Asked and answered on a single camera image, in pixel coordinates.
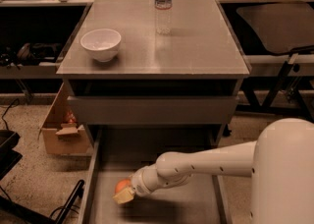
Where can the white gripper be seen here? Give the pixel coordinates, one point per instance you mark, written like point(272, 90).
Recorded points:
point(138, 184)

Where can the orange fruit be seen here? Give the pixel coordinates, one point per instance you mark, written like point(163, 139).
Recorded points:
point(123, 185)

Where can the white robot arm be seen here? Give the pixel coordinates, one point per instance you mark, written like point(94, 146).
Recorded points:
point(280, 164)

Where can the open grey middle drawer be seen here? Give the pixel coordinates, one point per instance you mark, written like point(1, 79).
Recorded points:
point(120, 152)

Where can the closed grey top drawer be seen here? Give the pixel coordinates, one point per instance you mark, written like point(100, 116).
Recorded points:
point(153, 111)

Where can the grey drawer cabinet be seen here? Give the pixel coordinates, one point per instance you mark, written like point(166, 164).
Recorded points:
point(198, 58)

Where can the cardboard box on floor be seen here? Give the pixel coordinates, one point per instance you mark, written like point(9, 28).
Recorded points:
point(62, 133)

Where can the black stand base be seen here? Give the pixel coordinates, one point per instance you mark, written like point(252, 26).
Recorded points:
point(33, 187)

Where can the white ceramic bowl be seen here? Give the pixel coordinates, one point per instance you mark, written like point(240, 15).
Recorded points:
point(101, 44)

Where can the black headphones on shelf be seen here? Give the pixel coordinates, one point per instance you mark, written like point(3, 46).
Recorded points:
point(30, 54)

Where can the black chair seat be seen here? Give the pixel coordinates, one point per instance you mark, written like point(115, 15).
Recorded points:
point(281, 27)

